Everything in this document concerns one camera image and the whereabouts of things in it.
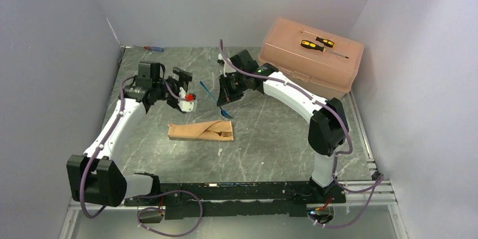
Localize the large yellow black screwdriver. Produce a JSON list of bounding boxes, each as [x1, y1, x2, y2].
[[300, 40, 349, 59]]

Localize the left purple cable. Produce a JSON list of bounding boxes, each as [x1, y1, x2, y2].
[[79, 76, 204, 238]]

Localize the red blue screwdriver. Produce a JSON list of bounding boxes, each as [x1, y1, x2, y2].
[[142, 46, 164, 52]]

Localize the aluminium frame rail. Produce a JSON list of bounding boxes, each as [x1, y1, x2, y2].
[[60, 179, 408, 238]]

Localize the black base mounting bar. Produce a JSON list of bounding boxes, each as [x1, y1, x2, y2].
[[124, 180, 346, 220]]

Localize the peach plastic toolbox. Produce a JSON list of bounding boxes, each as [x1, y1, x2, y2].
[[258, 17, 364, 99]]

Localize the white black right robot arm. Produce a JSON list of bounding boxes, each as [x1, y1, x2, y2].
[[216, 50, 348, 202]]

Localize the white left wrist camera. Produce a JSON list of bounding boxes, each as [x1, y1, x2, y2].
[[178, 87, 197, 113]]

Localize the small yellow black screwdriver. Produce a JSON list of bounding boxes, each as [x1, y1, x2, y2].
[[300, 30, 335, 48]]

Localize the peach satin napkin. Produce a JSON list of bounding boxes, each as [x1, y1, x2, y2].
[[167, 120, 234, 141]]

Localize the gold metal fork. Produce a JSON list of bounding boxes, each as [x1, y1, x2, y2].
[[206, 130, 233, 138]]

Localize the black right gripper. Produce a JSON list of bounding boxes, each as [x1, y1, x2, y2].
[[218, 72, 249, 106]]

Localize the blue plastic fork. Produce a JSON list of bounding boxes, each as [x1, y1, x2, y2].
[[199, 81, 234, 120]]

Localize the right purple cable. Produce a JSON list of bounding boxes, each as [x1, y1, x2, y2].
[[219, 39, 386, 230]]

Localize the purple cable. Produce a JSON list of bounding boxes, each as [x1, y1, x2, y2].
[[219, 39, 386, 230], [79, 76, 204, 238]]

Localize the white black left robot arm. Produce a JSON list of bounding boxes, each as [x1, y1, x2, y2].
[[67, 61, 196, 207]]

